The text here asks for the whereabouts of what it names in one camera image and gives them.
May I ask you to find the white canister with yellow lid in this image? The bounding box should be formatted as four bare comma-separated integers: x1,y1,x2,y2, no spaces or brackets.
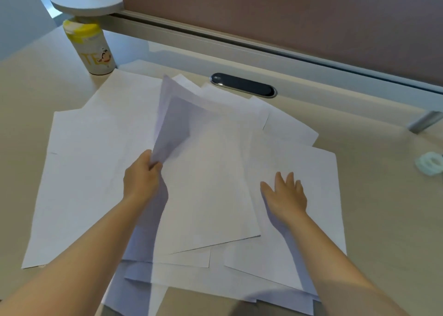
63,19,117,76

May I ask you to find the pale green tape roll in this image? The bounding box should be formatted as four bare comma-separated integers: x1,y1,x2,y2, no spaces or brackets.
415,152,443,178

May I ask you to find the grey metal bracket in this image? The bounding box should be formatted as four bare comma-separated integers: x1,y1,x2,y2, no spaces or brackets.
408,110,443,134

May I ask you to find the grey aluminium partition rail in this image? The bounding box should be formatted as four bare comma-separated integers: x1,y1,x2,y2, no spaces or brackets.
91,10,443,95

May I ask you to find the pile of white papers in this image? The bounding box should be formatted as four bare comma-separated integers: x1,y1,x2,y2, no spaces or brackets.
21,59,347,316

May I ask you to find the person's right forearm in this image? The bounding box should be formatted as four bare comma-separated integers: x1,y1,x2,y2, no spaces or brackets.
274,211,410,316

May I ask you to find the person's left forearm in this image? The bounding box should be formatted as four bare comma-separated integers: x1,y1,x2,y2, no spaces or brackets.
0,192,147,316

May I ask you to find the single white paper sheet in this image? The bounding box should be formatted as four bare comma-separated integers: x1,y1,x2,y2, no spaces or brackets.
151,74,262,256

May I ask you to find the person's right hand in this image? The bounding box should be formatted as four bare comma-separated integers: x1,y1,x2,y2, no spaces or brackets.
260,171,308,224

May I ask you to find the black oval cable grommet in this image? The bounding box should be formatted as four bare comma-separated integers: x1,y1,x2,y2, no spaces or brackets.
210,72,278,99

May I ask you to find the mauve desk partition panel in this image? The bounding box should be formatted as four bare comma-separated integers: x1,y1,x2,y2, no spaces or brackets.
119,0,443,86

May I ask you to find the person's left hand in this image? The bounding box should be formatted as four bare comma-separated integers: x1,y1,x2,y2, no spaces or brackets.
123,149,164,206

